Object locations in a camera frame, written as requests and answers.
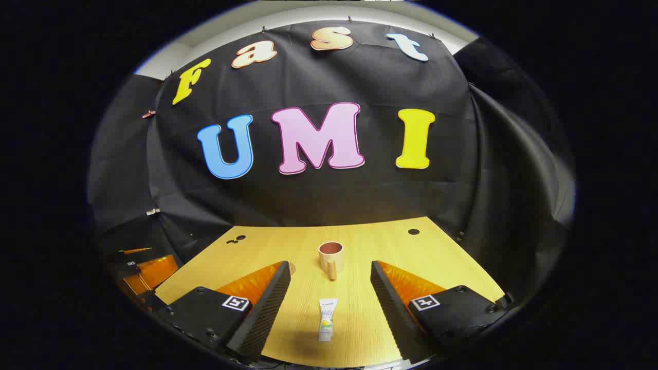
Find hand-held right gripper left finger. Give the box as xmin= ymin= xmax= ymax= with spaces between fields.
xmin=153 ymin=261 xmax=291 ymax=362

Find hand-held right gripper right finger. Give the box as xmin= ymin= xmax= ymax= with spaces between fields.
xmin=370 ymin=260 xmax=515 ymax=363

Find white toothpaste tube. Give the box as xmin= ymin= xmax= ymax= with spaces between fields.
xmin=318 ymin=299 xmax=339 ymax=342

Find beige cup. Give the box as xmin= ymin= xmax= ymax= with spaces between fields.
xmin=318 ymin=241 xmax=345 ymax=281

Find wooden desktop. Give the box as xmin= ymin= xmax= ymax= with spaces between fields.
xmin=154 ymin=216 xmax=507 ymax=368

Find black backdrop cloth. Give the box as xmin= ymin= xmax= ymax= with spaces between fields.
xmin=87 ymin=21 xmax=576 ymax=309

